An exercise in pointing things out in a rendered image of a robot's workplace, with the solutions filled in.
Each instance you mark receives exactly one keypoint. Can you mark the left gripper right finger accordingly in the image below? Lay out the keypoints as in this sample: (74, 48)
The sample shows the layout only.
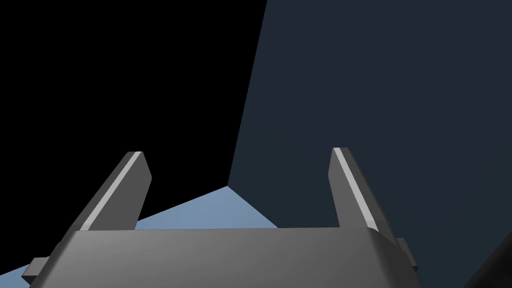
(352, 196)

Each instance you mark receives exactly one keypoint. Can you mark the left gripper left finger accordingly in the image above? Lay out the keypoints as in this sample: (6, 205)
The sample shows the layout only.
(122, 202)

